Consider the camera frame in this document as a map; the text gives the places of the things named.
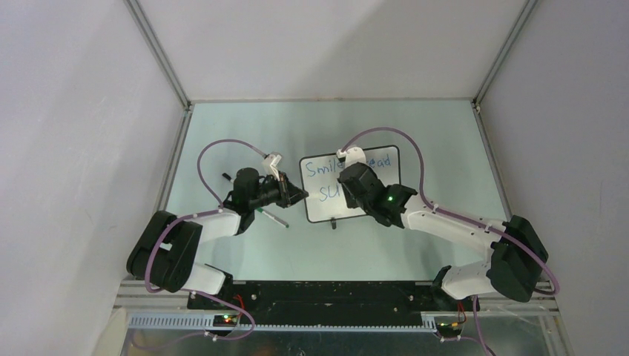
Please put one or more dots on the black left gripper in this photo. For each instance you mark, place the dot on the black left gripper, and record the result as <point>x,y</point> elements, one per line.
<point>295,194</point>

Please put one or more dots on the small black framed whiteboard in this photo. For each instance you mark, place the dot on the small black framed whiteboard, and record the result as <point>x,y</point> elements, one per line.
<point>319,174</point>

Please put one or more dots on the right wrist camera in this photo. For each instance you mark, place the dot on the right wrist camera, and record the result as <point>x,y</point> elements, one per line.
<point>350,156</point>

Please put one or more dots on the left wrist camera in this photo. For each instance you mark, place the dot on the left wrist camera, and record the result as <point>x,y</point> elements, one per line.
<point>270,164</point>

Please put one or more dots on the green capped whiteboard marker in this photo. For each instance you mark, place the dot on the green capped whiteboard marker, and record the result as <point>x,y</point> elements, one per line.
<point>273,217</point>

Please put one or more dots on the black capped whiteboard marker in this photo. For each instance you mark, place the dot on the black capped whiteboard marker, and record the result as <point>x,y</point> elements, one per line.
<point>227,176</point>

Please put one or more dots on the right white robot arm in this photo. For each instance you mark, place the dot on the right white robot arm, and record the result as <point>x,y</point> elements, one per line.
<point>513,255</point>

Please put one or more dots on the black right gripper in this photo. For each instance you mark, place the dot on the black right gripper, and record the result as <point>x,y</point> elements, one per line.
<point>351,202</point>

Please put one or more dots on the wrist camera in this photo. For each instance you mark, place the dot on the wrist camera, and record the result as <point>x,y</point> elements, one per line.
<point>350,156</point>
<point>270,164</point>

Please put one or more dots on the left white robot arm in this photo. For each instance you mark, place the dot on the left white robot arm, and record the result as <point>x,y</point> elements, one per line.
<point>167,252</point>

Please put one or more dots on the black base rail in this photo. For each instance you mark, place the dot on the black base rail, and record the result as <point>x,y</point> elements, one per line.
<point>340,303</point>

